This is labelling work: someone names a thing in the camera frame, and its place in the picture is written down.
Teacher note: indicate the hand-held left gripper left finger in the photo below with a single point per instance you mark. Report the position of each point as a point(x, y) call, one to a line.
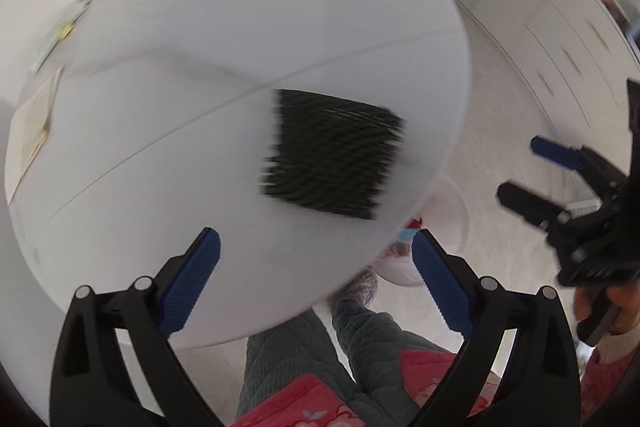
point(192, 277)

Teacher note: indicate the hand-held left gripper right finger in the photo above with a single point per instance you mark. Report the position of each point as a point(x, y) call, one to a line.
point(442, 282)

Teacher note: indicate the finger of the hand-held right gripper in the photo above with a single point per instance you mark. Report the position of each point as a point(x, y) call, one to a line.
point(555, 152)
point(527, 204)

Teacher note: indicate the white trash bin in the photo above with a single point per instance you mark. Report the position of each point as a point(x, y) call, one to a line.
point(450, 217)

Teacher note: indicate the person's right hand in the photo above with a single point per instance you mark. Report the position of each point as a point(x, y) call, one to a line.
point(627, 307)

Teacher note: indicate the white drawer cabinet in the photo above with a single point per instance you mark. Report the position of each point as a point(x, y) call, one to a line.
point(575, 57)

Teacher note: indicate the red printed jacket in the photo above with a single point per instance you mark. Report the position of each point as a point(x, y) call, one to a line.
point(300, 407)

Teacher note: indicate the black woven mat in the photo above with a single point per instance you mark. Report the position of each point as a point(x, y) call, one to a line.
point(330, 152)

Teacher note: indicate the paper sheet with yellow edge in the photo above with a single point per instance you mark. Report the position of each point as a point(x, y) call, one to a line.
point(35, 122)

